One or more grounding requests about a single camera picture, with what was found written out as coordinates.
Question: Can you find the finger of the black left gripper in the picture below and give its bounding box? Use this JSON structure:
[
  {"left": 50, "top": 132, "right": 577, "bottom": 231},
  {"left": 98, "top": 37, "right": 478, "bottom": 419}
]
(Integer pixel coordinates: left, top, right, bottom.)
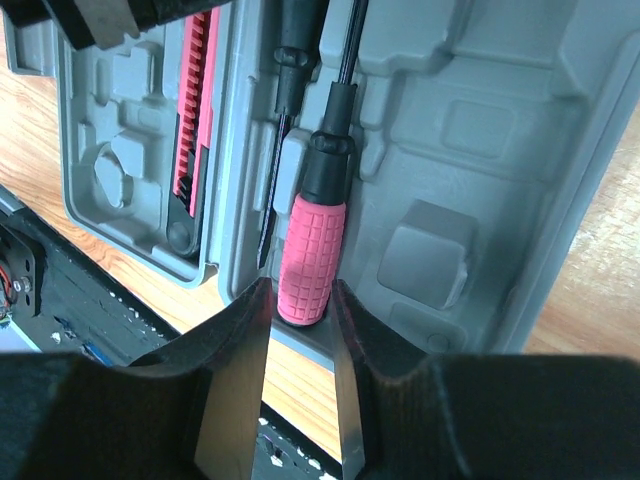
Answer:
[
  {"left": 1, "top": 0, "right": 140, "bottom": 50},
  {"left": 132, "top": 0, "right": 230, "bottom": 30}
]

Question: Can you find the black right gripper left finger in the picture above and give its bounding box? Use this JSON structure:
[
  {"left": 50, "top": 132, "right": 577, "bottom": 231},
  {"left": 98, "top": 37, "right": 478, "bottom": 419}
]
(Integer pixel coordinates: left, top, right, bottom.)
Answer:
[{"left": 1, "top": 278, "right": 273, "bottom": 479}]

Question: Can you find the pink black screwdriver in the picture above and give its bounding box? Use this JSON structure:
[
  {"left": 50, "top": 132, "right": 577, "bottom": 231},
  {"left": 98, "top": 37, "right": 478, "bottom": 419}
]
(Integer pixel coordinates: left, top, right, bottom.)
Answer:
[
  {"left": 277, "top": 1, "right": 369, "bottom": 327},
  {"left": 257, "top": 1, "right": 327, "bottom": 268}
]

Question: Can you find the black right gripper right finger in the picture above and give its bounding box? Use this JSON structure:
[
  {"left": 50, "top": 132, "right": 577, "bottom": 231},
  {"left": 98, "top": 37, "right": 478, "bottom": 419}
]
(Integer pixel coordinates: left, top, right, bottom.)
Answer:
[{"left": 330, "top": 280, "right": 639, "bottom": 479}]

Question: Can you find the grey plastic tool case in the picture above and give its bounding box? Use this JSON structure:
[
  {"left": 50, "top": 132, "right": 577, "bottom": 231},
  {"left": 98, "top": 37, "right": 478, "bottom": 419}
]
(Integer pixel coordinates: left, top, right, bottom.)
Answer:
[{"left": 4, "top": 1, "right": 639, "bottom": 353}]

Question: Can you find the pink black utility knife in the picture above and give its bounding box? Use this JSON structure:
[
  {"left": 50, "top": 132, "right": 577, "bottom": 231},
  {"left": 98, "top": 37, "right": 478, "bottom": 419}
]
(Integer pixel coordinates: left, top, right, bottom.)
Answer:
[{"left": 165, "top": 7, "right": 222, "bottom": 257}]

